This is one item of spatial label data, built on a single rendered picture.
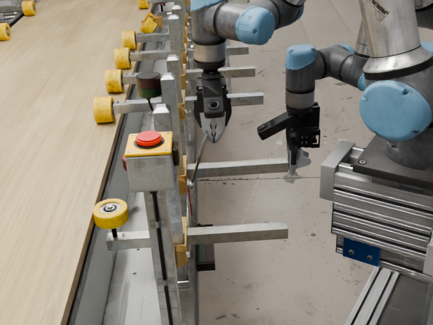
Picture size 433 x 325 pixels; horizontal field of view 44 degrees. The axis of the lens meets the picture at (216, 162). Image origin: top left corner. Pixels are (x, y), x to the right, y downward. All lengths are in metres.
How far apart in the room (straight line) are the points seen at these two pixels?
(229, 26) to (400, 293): 1.28
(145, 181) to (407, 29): 0.49
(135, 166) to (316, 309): 1.56
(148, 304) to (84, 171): 0.38
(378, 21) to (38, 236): 0.82
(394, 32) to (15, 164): 1.05
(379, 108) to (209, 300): 1.51
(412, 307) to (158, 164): 1.39
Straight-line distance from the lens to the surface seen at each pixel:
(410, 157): 1.13
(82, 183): 1.39
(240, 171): 1.48
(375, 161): 1.14
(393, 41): 0.95
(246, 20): 1.11
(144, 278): 1.49
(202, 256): 1.40
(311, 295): 2.33
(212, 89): 1.21
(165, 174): 0.82
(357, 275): 2.44
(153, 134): 0.83
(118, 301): 1.44
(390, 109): 0.95
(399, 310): 2.02
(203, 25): 1.18
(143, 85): 1.31
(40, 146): 1.63
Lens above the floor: 1.59
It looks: 29 degrees down
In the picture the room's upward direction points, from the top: 3 degrees counter-clockwise
